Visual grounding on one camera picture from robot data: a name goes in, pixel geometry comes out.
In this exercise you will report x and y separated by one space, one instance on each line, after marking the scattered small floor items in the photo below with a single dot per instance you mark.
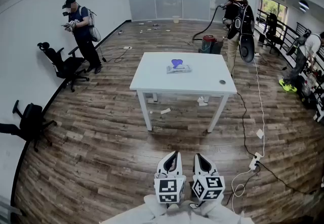
149 29

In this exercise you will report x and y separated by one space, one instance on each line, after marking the black metal railing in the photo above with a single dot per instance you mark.
289 32

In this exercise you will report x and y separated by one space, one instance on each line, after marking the white wet wipes packet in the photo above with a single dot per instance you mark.
186 68

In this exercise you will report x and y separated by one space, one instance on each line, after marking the person's torso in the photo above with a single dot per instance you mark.
177 218

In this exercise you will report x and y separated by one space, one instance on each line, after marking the black office chair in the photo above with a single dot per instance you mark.
65 66
31 119
272 28

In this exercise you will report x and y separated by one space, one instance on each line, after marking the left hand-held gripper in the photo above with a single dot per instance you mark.
169 188

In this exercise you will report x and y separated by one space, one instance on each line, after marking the white paper scrap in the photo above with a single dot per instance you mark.
165 111
202 101
260 133

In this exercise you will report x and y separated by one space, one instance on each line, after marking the person's left forearm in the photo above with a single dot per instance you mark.
154 207

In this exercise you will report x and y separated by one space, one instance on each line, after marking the white table leg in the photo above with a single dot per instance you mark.
206 98
155 97
146 111
217 114

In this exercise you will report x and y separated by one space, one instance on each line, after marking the yellow bucket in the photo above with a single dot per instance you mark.
176 19

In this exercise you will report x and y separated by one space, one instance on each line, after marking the red green vacuum cleaner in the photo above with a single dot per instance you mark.
208 43

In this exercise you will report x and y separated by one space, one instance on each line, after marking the black backpack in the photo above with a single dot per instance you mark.
244 25

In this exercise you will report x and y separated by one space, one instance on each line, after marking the white wet wipe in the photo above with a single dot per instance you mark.
179 66

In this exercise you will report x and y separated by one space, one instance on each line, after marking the cluttered equipment rack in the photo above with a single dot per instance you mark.
312 79

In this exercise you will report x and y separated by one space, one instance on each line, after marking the small white power strip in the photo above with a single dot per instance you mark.
127 47

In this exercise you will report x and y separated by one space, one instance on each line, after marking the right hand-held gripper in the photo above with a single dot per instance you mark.
208 187

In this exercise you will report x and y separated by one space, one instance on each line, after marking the grey mesh backpack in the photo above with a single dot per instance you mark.
91 22

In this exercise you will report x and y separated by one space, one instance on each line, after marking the window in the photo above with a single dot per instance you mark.
273 8

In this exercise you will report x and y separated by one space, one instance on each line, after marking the round pendant lamp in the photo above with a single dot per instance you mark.
303 3

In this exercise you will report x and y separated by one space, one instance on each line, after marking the person's right forearm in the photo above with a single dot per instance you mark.
215 209

